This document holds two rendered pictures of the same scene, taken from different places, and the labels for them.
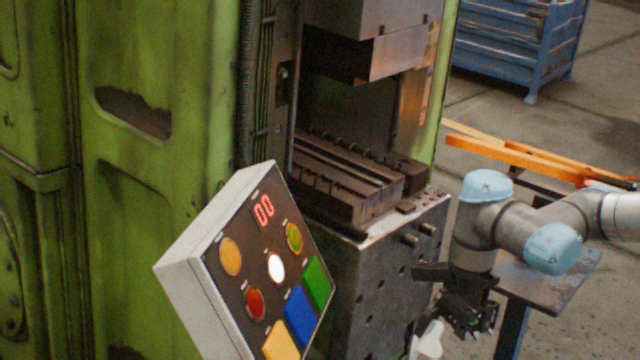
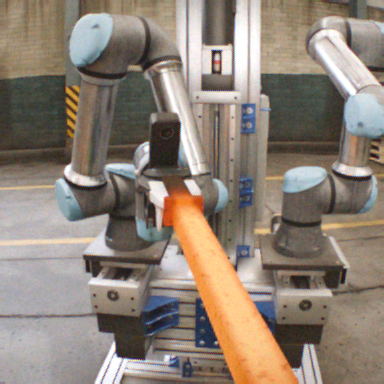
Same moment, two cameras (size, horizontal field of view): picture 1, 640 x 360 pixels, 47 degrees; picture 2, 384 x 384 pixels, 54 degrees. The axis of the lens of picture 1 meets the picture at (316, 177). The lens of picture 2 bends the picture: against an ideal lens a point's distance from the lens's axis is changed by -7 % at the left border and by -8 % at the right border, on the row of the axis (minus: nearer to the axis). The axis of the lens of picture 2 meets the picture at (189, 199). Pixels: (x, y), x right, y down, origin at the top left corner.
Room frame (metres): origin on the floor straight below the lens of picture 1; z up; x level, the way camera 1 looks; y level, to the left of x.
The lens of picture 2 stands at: (1.73, -0.24, 1.28)
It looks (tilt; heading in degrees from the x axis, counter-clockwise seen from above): 17 degrees down; 221
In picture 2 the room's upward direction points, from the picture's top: straight up
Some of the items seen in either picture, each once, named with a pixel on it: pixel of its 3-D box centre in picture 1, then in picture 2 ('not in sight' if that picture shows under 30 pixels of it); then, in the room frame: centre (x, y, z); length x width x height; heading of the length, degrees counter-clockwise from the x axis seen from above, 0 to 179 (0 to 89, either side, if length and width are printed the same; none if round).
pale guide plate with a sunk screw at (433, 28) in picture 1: (426, 34); not in sight; (1.84, -0.24, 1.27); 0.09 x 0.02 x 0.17; 142
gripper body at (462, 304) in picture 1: (466, 294); not in sight; (1.00, -0.26, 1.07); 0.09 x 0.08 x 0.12; 35
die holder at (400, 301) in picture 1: (313, 249); not in sight; (1.69, -0.01, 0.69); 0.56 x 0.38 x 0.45; 52
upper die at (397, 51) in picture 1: (324, 27); not in sight; (1.64, 0.02, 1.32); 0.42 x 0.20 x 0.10; 52
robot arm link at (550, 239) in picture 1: (543, 235); not in sight; (0.94, -0.34, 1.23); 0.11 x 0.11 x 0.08; 42
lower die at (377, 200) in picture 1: (310, 169); not in sight; (1.64, 0.02, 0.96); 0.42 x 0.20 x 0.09; 52
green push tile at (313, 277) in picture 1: (314, 283); not in sight; (1.09, -0.01, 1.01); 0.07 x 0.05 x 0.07; 167
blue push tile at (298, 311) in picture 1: (298, 316); not in sight; (0.99, 0.01, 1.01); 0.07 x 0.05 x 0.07; 167
